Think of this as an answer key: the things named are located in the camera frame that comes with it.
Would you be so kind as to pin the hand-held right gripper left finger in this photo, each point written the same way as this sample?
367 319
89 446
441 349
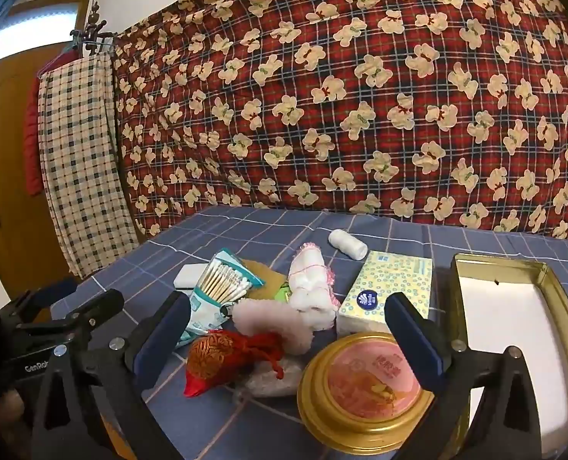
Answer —
162 342

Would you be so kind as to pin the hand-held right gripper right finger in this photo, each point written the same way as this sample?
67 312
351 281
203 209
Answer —
415 340

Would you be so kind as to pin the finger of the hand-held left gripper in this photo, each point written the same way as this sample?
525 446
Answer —
97 305
49 293

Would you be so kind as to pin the white sponge with dark layer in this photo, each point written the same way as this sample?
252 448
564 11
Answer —
190 275

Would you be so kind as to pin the white gauze roll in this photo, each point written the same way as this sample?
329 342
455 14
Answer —
348 244

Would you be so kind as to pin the yellow sponge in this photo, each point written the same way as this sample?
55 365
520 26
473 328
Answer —
267 282

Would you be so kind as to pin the cotton swab pack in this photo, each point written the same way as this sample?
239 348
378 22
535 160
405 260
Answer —
217 287

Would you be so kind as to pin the pink fluffy puff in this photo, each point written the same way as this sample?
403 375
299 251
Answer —
274 318

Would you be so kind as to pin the blue plaid bed sheet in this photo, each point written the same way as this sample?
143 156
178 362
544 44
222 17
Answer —
245 235

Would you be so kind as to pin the red quilted garment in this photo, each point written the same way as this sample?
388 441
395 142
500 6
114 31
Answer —
32 153

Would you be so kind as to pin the beige checked hanging cloth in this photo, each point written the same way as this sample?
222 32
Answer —
78 153

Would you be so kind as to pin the wooden door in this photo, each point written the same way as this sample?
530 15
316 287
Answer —
6 153

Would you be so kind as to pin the red plaid bear-print blanket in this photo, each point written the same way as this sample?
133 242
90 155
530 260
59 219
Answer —
312 105

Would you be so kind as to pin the dark metal coat rack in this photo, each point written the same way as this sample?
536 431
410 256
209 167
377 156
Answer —
92 33

